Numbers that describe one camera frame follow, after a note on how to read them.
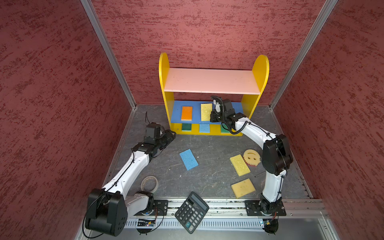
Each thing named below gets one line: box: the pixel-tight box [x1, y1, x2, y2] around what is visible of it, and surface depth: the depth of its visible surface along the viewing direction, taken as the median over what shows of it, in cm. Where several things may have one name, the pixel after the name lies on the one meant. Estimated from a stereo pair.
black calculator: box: [174, 191, 210, 234], surface depth 72 cm
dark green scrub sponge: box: [182, 123, 192, 132], surface depth 108 cm
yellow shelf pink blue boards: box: [159, 52, 270, 136], surface depth 82 cm
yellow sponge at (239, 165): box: [229, 154, 251, 177], surface depth 90 cm
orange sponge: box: [181, 106, 193, 121], surface depth 98 cm
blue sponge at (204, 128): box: [199, 123, 210, 133], surface depth 105 cm
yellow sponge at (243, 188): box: [231, 178, 256, 199], surface depth 81 cm
